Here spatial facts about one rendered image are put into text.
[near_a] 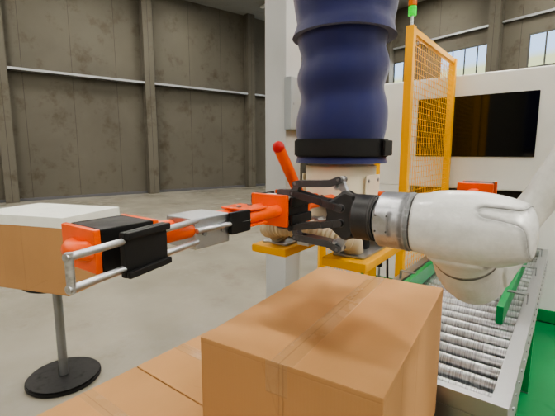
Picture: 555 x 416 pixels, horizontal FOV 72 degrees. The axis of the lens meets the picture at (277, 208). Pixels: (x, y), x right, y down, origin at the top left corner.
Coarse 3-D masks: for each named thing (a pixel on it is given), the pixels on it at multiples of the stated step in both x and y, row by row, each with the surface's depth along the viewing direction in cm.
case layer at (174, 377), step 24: (168, 360) 147; (192, 360) 147; (120, 384) 132; (144, 384) 132; (168, 384) 132; (192, 384) 132; (72, 408) 120; (96, 408) 120; (120, 408) 120; (144, 408) 120; (168, 408) 120; (192, 408) 120
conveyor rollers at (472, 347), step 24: (528, 264) 275; (456, 312) 190; (480, 312) 190; (456, 336) 165; (480, 336) 166; (504, 336) 168; (456, 360) 147; (480, 360) 150; (456, 384) 131; (480, 384) 134
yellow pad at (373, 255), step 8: (368, 240) 84; (368, 248) 84; (376, 248) 84; (384, 248) 86; (392, 248) 87; (328, 256) 80; (336, 256) 80; (344, 256) 79; (352, 256) 78; (360, 256) 78; (368, 256) 79; (376, 256) 80; (384, 256) 82; (328, 264) 79; (336, 264) 78; (344, 264) 77; (352, 264) 76; (360, 264) 75; (368, 264) 75; (376, 264) 79
